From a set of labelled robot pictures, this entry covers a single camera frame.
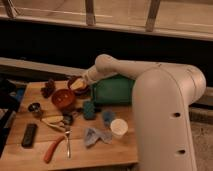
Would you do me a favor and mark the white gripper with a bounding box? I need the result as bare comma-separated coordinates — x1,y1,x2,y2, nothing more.
70,70,95,90

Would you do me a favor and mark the small metal cup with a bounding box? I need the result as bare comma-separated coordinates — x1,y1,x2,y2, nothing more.
28,103,42,117

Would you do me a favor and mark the purple bowl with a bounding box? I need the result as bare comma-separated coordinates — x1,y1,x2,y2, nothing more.
67,76,89,95

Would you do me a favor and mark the small dark object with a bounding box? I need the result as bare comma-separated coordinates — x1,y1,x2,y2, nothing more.
63,114,74,125

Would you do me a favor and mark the dark grape bunch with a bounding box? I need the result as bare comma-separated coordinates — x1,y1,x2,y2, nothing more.
41,79,55,98

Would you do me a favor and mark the white paper cup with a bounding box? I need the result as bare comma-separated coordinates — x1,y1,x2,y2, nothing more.
110,119,128,139

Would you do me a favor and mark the blue small cup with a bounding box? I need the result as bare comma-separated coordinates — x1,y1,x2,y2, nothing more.
102,110,115,127

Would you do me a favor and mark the red-brown bowl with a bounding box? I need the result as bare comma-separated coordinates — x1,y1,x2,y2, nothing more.
51,89,76,110

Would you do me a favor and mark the teal sponge block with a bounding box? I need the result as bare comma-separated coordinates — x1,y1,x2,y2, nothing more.
83,101,96,120

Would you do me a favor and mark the dark equipment at left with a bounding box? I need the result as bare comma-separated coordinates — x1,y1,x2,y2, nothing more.
0,77,24,157

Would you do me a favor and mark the yellow banana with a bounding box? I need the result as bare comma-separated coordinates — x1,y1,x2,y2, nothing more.
42,115,63,124

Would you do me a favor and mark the blue crumpled cloth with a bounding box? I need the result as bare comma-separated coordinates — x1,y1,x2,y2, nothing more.
84,127,112,148

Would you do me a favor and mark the orange handled tool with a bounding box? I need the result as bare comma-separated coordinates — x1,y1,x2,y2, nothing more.
43,136,65,163

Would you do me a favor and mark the metal spoon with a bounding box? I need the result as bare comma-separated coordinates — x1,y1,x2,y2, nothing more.
65,128,71,158

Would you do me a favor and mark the wooden cutting board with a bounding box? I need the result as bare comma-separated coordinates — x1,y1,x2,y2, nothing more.
0,82,138,171

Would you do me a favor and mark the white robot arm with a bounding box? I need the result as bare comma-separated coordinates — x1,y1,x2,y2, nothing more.
82,54,206,171

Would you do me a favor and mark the green plastic tray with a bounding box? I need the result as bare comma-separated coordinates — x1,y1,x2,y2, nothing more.
91,75,134,105

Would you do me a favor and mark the black remote control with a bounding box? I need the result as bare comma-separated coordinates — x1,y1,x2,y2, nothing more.
21,123,37,148

